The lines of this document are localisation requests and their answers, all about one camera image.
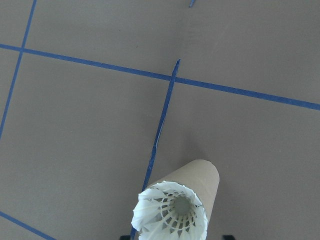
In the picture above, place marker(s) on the white feather shuttlecock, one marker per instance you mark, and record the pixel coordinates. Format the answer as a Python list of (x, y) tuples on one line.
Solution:
[(155, 207)]

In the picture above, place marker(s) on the brown cardboard tube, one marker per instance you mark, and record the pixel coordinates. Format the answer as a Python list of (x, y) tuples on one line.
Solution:
[(200, 177)]

